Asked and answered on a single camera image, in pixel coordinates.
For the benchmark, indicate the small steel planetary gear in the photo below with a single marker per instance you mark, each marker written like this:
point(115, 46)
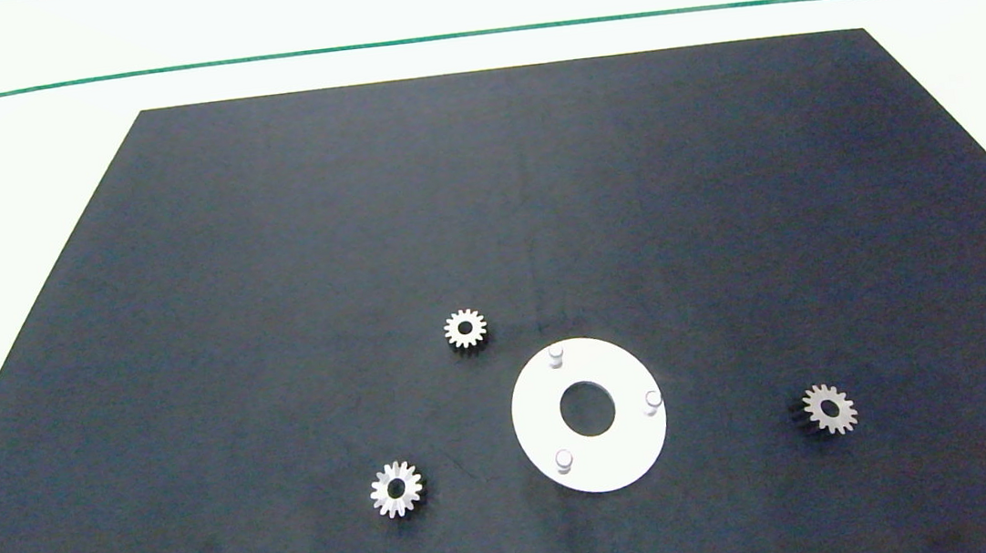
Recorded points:
point(842, 410)
point(409, 489)
point(475, 328)

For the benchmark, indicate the round white plate with pins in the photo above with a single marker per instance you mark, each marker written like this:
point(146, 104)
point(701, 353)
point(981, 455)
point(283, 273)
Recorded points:
point(624, 460)

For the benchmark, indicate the dark rectangular work mat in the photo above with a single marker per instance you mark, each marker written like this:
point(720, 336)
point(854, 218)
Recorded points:
point(270, 245)

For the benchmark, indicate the thin green tape line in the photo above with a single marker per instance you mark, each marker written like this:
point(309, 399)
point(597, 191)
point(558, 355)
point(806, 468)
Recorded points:
point(467, 34)

